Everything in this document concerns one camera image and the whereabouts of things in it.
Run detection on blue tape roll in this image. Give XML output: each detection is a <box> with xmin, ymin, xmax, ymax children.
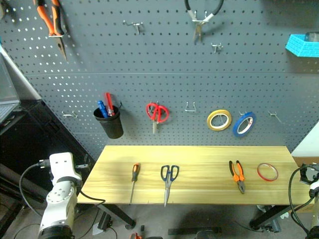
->
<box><xmin>232</xmin><ymin>111</ymin><xmax>257</xmax><ymax>138</ymax></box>

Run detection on blue handled scissors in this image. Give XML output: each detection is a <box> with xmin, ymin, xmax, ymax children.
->
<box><xmin>160</xmin><ymin>164</ymin><xmax>180</xmax><ymax>208</ymax></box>

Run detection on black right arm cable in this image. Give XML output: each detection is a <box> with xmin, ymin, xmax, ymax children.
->
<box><xmin>288</xmin><ymin>165</ymin><xmax>315</xmax><ymax>235</ymax></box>

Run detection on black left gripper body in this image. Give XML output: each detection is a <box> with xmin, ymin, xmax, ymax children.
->
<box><xmin>75</xmin><ymin>154</ymin><xmax>92</xmax><ymax>173</ymax></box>

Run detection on grey laptop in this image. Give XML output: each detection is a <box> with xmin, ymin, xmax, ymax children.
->
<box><xmin>0</xmin><ymin>58</ymin><xmax>21</xmax><ymax>124</ymax></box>

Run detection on red tape roll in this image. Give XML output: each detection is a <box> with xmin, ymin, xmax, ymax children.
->
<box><xmin>257</xmin><ymin>163</ymin><xmax>279</xmax><ymax>182</ymax></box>

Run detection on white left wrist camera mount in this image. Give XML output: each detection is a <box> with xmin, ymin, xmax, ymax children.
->
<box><xmin>48</xmin><ymin>152</ymin><xmax>83</xmax><ymax>186</ymax></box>

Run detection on black cup holder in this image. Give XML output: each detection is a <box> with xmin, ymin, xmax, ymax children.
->
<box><xmin>93</xmin><ymin>102</ymin><xmax>125</xmax><ymax>139</ymax></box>

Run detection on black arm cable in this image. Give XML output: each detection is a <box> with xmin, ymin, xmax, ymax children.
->
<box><xmin>288</xmin><ymin>165</ymin><xmax>315</xmax><ymax>235</ymax></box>
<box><xmin>19</xmin><ymin>160</ymin><xmax>107</xmax><ymax>218</ymax></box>

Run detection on cyan plastic bin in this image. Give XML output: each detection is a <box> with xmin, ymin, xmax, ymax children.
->
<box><xmin>285</xmin><ymin>33</ymin><xmax>319</xmax><ymax>59</ymax></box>

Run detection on orange black long-nose pliers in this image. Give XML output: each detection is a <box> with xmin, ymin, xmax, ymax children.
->
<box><xmin>33</xmin><ymin>0</ymin><xmax>68</xmax><ymax>62</ymax></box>

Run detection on orange black combination pliers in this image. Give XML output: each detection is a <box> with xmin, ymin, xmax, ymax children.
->
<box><xmin>228</xmin><ymin>160</ymin><xmax>246</xmax><ymax>195</ymax></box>

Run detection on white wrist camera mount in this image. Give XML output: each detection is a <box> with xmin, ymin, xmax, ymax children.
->
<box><xmin>309</xmin><ymin>179</ymin><xmax>319</xmax><ymax>199</ymax></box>
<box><xmin>48</xmin><ymin>152</ymin><xmax>83</xmax><ymax>186</ymax></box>

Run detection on white box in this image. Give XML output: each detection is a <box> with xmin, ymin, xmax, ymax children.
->
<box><xmin>291</xmin><ymin>127</ymin><xmax>319</xmax><ymax>158</ymax></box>

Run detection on yellow tape roll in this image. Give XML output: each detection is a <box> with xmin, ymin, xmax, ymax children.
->
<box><xmin>206</xmin><ymin>109</ymin><xmax>232</xmax><ymax>131</ymax></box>

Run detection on blue marker pen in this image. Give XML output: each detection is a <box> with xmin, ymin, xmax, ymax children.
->
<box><xmin>97</xmin><ymin>100</ymin><xmax>109</xmax><ymax>119</ymax></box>

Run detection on black cabinet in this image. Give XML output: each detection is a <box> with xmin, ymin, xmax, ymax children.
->
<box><xmin>0</xmin><ymin>99</ymin><xmax>97</xmax><ymax>204</ymax></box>

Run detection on red pen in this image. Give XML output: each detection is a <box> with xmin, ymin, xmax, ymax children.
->
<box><xmin>104</xmin><ymin>92</ymin><xmax>116</xmax><ymax>117</ymax></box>

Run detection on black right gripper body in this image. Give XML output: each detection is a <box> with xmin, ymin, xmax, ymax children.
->
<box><xmin>300</xmin><ymin>162</ymin><xmax>319</xmax><ymax>185</ymax></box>

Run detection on grey metal pegboard wall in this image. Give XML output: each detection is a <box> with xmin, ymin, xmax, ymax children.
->
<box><xmin>0</xmin><ymin>0</ymin><xmax>319</xmax><ymax>161</ymax></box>

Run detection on black power adapter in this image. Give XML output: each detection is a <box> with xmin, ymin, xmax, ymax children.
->
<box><xmin>97</xmin><ymin>212</ymin><xmax>112</xmax><ymax>231</ymax></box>

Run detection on red handled scissors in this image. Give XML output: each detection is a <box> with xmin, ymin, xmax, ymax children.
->
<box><xmin>146</xmin><ymin>101</ymin><xmax>170</xmax><ymax>135</ymax></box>

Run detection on black handled wire cutters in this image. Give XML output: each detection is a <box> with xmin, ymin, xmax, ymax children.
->
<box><xmin>184</xmin><ymin>0</ymin><xmax>224</xmax><ymax>46</ymax></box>

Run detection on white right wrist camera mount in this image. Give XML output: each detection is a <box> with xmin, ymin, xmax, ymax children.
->
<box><xmin>309</xmin><ymin>179</ymin><xmax>319</xmax><ymax>199</ymax></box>

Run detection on orange black screwdriver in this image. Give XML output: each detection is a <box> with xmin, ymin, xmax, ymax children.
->
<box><xmin>129</xmin><ymin>163</ymin><xmax>141</xmax><ymax>205</ymax></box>

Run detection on black table leg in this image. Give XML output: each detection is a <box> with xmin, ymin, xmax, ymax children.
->
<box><xmin>249</xmin><ymin>205</ymin><xmax>293</xmax><ymax>231</ymax></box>
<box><xmin>98</xmin><ymin>204</ymin><xmax>137</xmax><ymax>229</ymax></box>

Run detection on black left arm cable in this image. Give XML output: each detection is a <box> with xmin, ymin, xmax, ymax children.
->
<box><xmin>19</xmin><ymin>160</ymin><xmax>107</xmax><ymax>218</ymax></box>

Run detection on brown cardboard box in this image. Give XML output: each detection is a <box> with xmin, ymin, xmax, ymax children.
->
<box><xmin>292</xmin><ymin>156</ymin><xmax>319</xmax><ymax>167</ymax></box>

